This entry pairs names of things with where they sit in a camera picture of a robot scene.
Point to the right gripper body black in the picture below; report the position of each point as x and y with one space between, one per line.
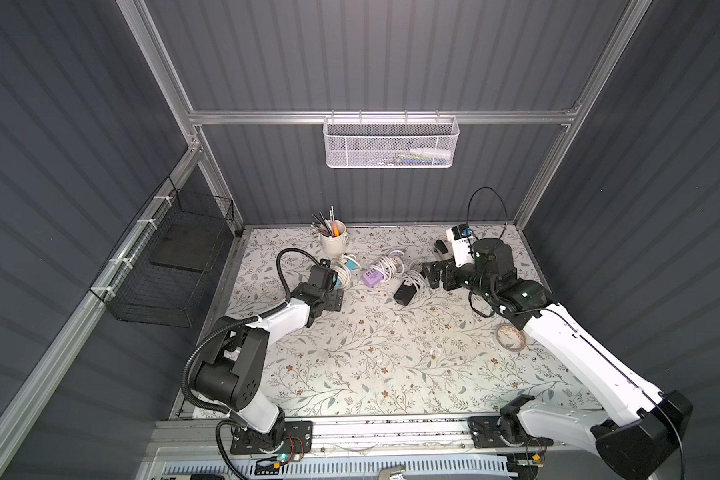
442 273

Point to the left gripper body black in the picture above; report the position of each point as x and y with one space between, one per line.
333 299

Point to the teal power strip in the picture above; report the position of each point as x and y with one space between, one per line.
344 267

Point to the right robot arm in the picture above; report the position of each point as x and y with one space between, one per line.
637 426

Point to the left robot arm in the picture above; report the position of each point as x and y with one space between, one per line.
224 373

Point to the black power strip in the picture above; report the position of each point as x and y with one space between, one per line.
405 293

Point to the purple power strip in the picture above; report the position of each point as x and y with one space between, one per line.
373 277

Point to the cream pen cup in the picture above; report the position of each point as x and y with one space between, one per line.
335 246

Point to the clear tape roll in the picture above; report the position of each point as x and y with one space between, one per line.
510 338

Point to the black pad in black basket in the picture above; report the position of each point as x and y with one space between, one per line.
184 247

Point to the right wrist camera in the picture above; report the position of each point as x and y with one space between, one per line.
460 239

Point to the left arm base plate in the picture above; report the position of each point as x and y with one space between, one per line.
287 437

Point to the white wire wall basket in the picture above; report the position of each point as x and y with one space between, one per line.
351 141

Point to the black wire wall basket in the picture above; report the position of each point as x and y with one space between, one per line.
168 275

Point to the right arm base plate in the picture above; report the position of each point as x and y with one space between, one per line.
494 431

